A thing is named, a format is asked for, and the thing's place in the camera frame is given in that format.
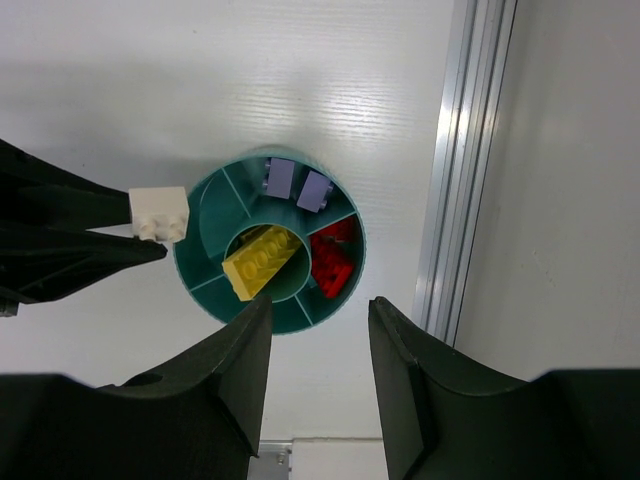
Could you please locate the teal divided round container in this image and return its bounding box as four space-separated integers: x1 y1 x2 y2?
174 146 366 334

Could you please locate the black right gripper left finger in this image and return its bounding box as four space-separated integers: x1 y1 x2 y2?
1 296 273 479

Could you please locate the yellow long lego plate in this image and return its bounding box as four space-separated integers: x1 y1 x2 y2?
222 225 303 301

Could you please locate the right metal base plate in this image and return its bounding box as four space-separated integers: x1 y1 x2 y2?
255 440 293 480

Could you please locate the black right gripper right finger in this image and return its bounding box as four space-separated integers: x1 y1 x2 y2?
368 297 639 479

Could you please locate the red long lego brick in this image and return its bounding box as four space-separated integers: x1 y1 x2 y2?
309 215 355 299

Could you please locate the lavender lego brick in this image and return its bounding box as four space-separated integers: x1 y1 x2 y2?
296 170 334 213
263 157 295 199

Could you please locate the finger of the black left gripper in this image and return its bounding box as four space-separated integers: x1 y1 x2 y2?
1 222 167 317
1 141 131 231

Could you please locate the white lego slope piece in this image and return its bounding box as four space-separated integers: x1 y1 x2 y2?
128 186 190 243

